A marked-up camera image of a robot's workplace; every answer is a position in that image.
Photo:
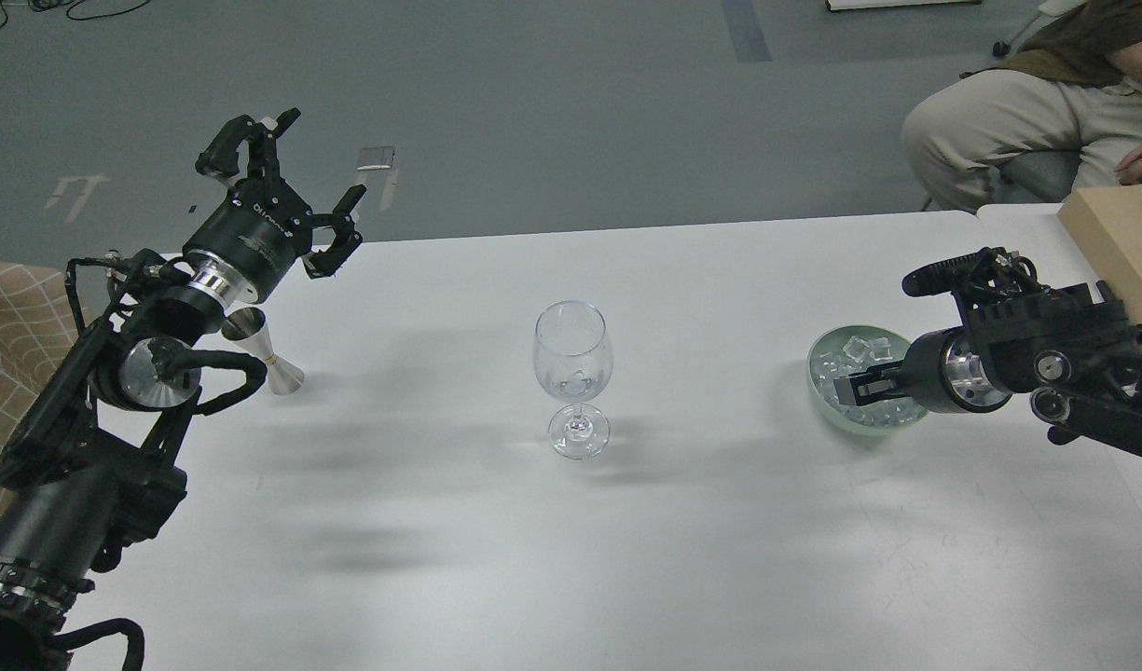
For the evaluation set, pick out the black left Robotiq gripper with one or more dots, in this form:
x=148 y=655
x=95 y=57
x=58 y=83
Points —
x=246 y=247

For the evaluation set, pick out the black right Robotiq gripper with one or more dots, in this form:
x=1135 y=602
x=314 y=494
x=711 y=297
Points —
x=940 y=371

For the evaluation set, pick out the steel cocktail jigger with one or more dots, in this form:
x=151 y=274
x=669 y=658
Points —
x=249 y=329

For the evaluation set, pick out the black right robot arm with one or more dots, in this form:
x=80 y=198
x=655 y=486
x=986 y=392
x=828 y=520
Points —
x=1078 y=360

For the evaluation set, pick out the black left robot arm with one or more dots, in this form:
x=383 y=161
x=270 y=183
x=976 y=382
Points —
x=160 y=340

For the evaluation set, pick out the green bowl of ice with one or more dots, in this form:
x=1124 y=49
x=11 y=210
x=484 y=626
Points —
x=853 y=349

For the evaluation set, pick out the clear wine glass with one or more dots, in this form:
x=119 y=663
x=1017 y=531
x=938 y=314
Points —
x=572 y=358

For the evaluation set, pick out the metal floor plate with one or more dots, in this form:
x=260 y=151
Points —
x=375 y=158

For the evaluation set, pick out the beige checkered cloth chair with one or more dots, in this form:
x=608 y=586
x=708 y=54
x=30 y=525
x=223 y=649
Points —
x=36 y=330

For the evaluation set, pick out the light wooden block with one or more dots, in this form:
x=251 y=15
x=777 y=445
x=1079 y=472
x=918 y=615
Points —
x=1105 y=223

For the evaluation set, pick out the seated person in beige trousers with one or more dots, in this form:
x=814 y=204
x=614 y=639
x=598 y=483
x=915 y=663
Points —
x=1074 y=85

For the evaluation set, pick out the office chair with wheels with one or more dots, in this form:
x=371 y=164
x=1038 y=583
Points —
x=1044 y=10

